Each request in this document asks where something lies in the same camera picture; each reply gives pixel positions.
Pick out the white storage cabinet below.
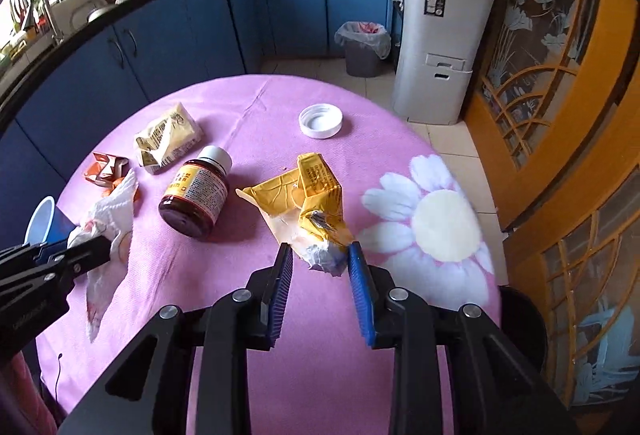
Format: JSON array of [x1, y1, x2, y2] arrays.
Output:
[[391, 0, 496, 124]]

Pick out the blue kitchen cabinets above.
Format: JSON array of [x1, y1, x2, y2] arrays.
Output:
[[0, 0, 403, 236]]

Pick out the dark red cloth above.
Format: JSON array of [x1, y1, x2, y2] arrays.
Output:
[[0, 352, 58, 435]]

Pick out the brown medicine bottle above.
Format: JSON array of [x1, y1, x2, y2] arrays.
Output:
[[158, 145, 234, 242]]

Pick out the white tissue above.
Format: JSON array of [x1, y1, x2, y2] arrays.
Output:
[[67, 169, 140, 343]]

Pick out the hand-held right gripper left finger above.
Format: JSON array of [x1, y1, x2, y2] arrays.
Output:
[[57, 242, 295, 435]]

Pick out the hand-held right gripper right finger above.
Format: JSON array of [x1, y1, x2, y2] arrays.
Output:
[[347, 241, 581, 435]]

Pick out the yellow wrapper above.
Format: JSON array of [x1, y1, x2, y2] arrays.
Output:
[[235, 153, 353, 276]]

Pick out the white plastic lid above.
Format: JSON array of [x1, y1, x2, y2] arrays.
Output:
[[298, 103, 344, 139]]

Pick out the cream snack packet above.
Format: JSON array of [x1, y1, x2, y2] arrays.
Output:
[[134, 102, 203, 174]]

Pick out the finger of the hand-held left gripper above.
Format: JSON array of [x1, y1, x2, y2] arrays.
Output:
[[0, 241, 68, 266], [47, 235, 113, 296]]

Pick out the steel faucet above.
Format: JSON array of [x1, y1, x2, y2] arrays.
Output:
[[35, 0, 63, 46]]

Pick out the blue paper cup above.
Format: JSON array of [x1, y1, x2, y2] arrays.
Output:
[[25, 196, 76, 258]]

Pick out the white bin liner bag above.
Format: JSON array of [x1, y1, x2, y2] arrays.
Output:
[[334, 21, 392, 60]]

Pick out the wooden door with etched glass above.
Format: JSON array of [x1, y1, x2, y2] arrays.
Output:
[[462, 0, 640, 231], [502, 100, 640, 416]]

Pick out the grey trash bin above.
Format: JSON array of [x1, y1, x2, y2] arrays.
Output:
[[342, 42, 386, 78]]

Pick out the orange peel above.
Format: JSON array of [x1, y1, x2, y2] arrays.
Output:
[[82, 152, 130, 188]]

